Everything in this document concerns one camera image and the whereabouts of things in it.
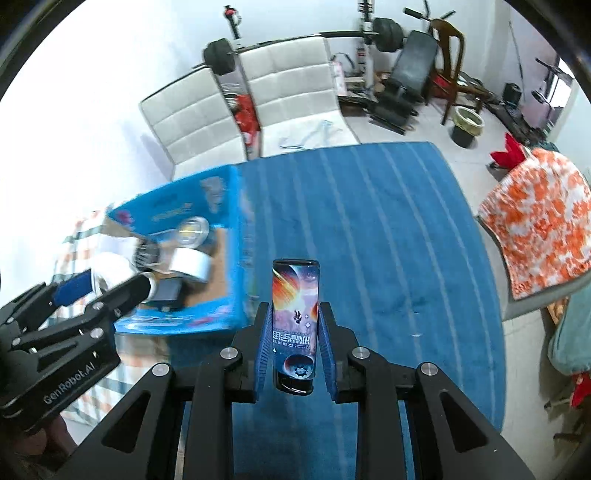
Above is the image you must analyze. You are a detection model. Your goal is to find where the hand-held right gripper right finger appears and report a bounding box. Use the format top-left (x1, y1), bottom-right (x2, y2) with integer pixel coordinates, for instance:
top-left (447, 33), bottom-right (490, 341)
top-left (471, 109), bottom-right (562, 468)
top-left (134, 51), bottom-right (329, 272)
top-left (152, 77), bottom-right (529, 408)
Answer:
top-left (320, 302), bottom-right (536, 480)

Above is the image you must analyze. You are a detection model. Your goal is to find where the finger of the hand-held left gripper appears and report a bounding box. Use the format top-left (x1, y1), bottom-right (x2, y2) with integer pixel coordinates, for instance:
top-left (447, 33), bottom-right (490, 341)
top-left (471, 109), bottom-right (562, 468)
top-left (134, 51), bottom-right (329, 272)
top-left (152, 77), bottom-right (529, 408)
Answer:
top-left (14, 275), bottom-right (147, 354)
top-left (0, 271), bottom-right (95, 337)

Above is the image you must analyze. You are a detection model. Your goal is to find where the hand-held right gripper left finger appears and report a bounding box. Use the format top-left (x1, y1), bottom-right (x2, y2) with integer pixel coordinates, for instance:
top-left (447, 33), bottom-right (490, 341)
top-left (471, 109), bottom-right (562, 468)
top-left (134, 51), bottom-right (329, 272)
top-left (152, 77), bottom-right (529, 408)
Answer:
top-left (53, 302), bottom-right (274, 480)

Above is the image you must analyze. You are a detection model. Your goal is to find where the dark charger adapter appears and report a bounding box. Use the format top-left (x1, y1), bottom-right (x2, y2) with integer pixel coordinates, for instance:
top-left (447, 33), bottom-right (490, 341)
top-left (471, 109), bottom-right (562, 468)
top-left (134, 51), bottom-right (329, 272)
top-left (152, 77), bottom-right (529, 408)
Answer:
top-left (152, 281), bottom-right (185, 310)

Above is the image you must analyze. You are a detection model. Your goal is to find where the white round jar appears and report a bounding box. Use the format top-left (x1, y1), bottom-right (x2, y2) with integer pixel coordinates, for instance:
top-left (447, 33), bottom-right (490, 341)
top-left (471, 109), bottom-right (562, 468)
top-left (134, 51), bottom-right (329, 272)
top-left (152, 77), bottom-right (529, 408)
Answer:
top-left (170, 248), bottom-right (213, 282)

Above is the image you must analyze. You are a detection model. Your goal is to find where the silver tin can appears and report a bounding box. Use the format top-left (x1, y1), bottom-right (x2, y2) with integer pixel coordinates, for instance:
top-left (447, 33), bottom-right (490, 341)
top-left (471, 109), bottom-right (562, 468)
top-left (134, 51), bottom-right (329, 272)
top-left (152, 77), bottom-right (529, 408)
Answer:
top-left (175, 216), bottom-right (213, 247)

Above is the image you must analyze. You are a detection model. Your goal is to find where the blue cardboard box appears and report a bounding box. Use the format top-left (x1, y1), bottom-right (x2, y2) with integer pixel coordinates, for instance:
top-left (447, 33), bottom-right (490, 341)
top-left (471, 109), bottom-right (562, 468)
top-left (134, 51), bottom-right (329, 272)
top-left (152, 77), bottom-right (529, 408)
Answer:
top-left (105, 165), bottom-right (259, 334)

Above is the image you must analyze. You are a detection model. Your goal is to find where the blue striped cloth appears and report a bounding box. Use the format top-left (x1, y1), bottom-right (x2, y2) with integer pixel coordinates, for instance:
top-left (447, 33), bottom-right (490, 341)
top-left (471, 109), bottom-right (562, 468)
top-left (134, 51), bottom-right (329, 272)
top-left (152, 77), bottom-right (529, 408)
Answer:
top-left (166, 142), bottom-right (504, 480)

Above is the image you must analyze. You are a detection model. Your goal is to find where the white quilted chair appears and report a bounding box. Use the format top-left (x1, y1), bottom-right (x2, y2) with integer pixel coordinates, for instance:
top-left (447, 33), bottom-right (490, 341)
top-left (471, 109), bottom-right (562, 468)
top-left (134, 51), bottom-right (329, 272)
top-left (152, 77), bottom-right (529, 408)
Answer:
top-left (139, 67), bottom-right (247, 181)
top-left (238, 36), bottom-right (361, 160)

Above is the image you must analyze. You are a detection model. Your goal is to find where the red plastic bag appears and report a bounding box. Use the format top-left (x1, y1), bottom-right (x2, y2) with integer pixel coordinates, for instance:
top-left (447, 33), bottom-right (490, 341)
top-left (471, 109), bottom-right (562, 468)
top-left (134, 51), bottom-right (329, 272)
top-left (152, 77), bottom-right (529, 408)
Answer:
top-left (233, 92), bottom-right (262, 153)

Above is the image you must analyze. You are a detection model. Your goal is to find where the teal cloth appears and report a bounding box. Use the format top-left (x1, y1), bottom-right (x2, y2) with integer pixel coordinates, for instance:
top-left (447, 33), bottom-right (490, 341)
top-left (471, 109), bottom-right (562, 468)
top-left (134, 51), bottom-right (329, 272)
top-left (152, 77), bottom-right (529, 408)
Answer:
top-left (549, 281), bottom-right (591, 374)

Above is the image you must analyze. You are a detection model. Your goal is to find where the orange floral cloth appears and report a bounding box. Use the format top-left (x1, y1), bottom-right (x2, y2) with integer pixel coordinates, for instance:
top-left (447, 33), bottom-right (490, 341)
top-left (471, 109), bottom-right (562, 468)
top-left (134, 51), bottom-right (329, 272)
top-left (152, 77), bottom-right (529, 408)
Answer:
top-left (478, 148), bottom-right (591, 301)

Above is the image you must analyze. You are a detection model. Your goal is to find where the black barbell with plates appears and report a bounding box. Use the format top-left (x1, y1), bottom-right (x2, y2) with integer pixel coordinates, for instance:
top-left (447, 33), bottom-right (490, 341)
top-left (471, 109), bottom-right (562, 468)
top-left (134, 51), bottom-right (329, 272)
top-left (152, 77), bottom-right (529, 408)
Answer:
top-left (203, 17), bottom-right (406, 75)

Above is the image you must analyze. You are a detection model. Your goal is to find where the red fabric item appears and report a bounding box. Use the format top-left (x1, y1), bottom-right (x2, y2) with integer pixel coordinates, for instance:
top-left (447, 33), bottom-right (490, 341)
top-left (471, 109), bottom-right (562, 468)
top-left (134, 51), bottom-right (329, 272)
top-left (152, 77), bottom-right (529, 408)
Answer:
top-left (570, 371), bottom-right (591, 407)

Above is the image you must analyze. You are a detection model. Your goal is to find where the dark trash bin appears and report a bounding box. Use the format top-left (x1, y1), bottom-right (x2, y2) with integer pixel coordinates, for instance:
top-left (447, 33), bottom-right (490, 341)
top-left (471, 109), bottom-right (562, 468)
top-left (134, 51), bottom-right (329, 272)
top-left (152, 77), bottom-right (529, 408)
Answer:
top-left (450, 105), bottom-right (485, 148)

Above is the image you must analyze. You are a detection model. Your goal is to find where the red cloth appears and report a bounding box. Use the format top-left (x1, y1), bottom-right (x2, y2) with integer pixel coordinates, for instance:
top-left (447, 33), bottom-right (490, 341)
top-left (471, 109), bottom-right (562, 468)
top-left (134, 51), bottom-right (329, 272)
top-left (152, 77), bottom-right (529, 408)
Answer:
top-left (489, 133), bottom-right (529, 169)

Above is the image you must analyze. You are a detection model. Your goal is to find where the white barbell rack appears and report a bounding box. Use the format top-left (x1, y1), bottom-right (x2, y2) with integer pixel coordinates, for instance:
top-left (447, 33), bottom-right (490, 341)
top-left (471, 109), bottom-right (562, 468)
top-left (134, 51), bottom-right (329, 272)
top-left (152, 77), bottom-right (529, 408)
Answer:
top-left (224, 0), bottom-right (375, 88)

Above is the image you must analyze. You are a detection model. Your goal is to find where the black floor exercise machine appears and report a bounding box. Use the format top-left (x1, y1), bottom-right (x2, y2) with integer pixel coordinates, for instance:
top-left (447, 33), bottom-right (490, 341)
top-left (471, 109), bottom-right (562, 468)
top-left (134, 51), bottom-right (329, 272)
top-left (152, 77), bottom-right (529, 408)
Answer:
top-left (480, 95), bottom-right (555, 141)

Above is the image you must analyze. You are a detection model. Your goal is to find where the black weight bench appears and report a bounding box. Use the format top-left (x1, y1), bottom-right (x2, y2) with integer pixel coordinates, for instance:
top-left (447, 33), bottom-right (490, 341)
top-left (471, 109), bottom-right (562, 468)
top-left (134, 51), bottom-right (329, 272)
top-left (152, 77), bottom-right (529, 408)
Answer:
top-left (367, 30), bottom-right (439, 134)

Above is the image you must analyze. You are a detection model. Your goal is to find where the exercise bike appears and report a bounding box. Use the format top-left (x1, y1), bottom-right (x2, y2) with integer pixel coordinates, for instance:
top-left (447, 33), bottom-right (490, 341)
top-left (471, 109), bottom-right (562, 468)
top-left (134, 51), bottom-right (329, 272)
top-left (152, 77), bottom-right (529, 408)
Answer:
top-left (531, 58), bottom-right (573, 130)

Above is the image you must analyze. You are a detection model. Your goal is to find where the brown wooden chair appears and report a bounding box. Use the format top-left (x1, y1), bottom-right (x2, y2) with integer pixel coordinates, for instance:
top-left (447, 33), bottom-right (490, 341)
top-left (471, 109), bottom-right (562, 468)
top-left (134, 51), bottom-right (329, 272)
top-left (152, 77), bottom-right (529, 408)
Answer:
top-left (427, 18), bottom-right (485, 125)

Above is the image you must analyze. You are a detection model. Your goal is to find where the thin black pole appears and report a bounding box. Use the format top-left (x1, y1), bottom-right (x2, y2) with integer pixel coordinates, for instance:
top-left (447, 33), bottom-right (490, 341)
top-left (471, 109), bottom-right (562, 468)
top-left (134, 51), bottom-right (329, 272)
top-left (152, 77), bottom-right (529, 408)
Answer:
top-left (508, 21), bottom-right (525, 79)

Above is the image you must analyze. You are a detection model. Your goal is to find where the window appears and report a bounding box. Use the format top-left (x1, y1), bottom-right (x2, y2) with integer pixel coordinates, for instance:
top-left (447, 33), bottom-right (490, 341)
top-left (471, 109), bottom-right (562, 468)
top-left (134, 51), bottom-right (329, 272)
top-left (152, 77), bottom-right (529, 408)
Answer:
top-left (549, 55), bottom-right (578, 109)

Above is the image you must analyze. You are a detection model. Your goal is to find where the wire clothes hanger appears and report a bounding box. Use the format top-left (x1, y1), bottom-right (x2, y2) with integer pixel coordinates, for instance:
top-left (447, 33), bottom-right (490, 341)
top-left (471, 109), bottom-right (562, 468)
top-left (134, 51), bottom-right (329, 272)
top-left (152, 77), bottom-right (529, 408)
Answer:
top-left (277, 119), bottom-right (340, 151)

